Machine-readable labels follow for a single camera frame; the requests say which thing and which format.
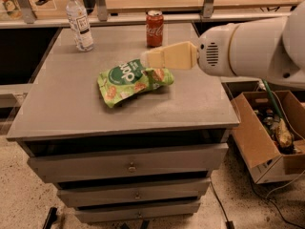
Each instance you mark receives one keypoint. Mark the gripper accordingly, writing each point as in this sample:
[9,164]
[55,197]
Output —
[213,51]

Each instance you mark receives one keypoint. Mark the grey drawer cabinet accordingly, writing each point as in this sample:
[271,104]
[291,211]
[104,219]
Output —
[152,156]

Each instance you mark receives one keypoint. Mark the clear plastic water bottle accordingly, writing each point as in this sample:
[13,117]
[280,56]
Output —
[80,26]

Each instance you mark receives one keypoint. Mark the red cola can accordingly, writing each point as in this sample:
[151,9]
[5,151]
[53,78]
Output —
[154,28]

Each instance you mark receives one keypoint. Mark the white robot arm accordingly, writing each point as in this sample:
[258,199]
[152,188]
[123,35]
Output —
[270,49]

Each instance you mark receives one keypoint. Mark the cardboard box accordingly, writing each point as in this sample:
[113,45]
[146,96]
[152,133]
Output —
[263,160]

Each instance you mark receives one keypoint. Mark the green stick in box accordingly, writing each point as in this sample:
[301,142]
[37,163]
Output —
[271,96]

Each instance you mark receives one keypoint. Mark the black object on shelf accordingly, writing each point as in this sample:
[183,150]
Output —
[41,2]

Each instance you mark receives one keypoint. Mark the green snack bag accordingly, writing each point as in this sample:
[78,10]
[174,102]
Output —
[131,78]

